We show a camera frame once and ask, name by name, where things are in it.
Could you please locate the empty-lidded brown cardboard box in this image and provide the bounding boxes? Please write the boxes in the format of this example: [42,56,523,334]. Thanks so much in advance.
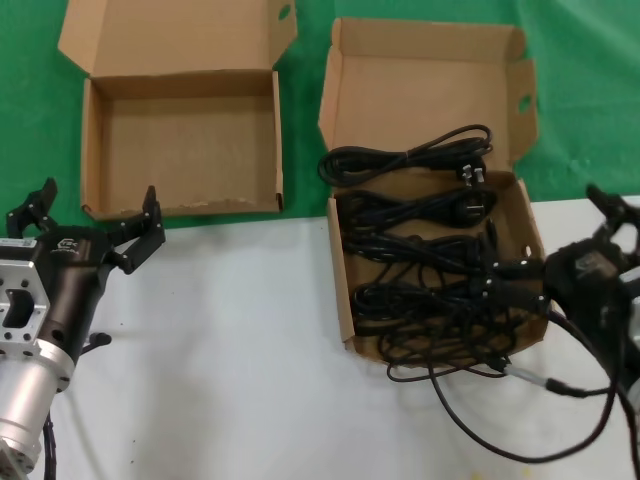
[57,0,299,219]

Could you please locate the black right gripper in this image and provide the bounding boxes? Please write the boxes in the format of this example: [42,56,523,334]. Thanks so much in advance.
[484,184,640,381]

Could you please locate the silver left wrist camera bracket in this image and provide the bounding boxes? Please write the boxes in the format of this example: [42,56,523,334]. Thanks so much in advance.
[0,237,54,359]

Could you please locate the black power cable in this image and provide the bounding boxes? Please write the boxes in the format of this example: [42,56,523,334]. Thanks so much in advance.
[319,124,496,190]
[352,277,529,385]
[333,189,499,239]
[344,232,501,274]

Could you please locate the torn brown cardboard box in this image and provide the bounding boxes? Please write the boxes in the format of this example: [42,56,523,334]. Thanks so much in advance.
[318,17,549,369]

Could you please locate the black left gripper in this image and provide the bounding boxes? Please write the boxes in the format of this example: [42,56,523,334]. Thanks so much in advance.
[5,177,166,359]

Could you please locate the black tangled power cable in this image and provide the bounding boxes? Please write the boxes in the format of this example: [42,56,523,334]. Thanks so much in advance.
[352,277,529,385]

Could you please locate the green table cloth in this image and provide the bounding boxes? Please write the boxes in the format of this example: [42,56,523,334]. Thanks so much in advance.
[0,0,640,236]

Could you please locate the small black bracket tab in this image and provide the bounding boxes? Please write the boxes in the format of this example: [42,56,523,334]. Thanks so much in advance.
[79,332,113,357]

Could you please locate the black cable with silver connector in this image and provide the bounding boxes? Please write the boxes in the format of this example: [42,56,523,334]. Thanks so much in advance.
[428,307,636,464]

